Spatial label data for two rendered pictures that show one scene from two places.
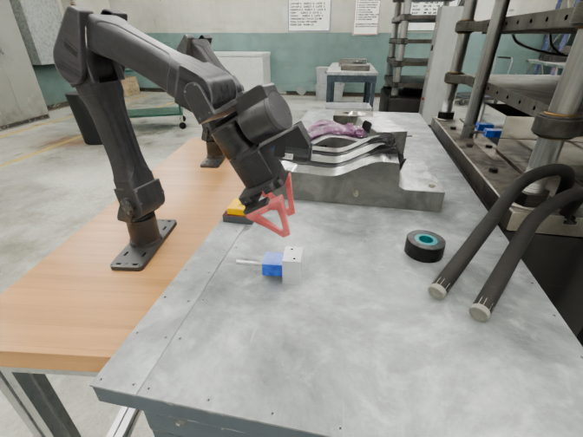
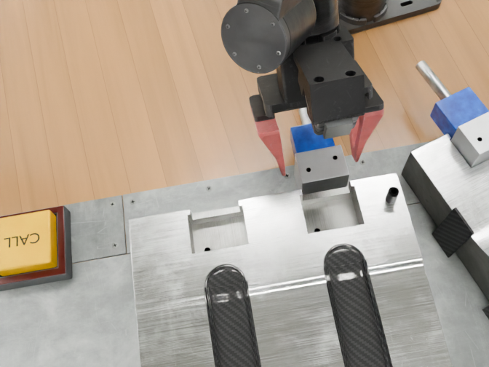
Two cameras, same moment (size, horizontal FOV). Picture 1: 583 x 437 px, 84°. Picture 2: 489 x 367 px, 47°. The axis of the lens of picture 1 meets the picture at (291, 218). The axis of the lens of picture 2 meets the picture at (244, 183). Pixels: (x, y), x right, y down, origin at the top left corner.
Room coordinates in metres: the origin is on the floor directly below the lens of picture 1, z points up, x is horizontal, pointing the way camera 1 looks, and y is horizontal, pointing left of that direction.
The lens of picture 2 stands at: (0.94, -0.15, 1.39)
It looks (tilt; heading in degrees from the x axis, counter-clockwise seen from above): 65 degrees down; 78
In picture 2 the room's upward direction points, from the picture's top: 10 degrees counter-clockwise
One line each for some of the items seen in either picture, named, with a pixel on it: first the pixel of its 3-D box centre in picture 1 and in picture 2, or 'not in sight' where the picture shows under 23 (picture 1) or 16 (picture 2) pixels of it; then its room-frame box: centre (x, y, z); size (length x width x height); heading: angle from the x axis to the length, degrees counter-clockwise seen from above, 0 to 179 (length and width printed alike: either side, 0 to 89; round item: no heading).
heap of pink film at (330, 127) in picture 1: (333, 127); not in sight; (1.31, -0.17, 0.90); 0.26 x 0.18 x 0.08; 96
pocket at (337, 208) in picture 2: not in sight; (329, 213); (1.06, 0.03, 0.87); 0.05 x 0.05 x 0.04; 79
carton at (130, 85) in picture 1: (123, 86); not in sight; (8.24, 3.99, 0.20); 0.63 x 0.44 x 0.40; 171
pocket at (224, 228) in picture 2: not in sight; (219, 232); (0.95, 0.05, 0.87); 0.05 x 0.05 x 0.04; 79
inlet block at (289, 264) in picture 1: (269, 263); not in sight; (0.51, 0.04, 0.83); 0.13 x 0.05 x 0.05; 83
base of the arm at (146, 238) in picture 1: (143, 229); not in sight; (0.63, 0.33, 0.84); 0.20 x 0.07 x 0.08; 176
